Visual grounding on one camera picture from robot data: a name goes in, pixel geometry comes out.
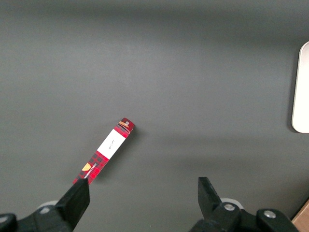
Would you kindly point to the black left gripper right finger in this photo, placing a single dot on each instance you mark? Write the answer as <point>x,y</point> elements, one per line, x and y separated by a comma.
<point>212,207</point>

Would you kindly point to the red plaid cardboard box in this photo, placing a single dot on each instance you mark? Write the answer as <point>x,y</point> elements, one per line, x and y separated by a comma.
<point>109,145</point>

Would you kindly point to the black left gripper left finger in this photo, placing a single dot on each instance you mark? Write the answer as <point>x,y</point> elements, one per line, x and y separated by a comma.
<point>70,207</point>

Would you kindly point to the wooden drawer cabinet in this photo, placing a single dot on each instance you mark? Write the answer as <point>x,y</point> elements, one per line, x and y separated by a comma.
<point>303,220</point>

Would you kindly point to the beige plastic tray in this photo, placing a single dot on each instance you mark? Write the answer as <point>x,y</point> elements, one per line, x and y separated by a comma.
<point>303,91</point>

